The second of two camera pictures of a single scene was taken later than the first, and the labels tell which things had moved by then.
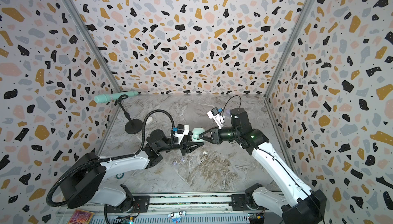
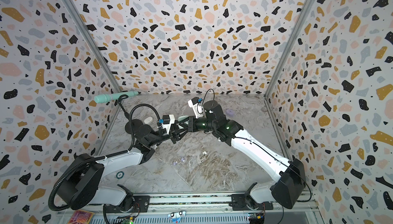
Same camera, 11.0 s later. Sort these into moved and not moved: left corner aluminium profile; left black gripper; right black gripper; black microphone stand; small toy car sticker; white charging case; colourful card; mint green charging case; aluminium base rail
Moved: mint green charging case; left black gripper; right black gripper
Not moved: colourful card; black microphone stand; small toy car sticker; aluminium base rail; left corner aluminium profile; white charging case
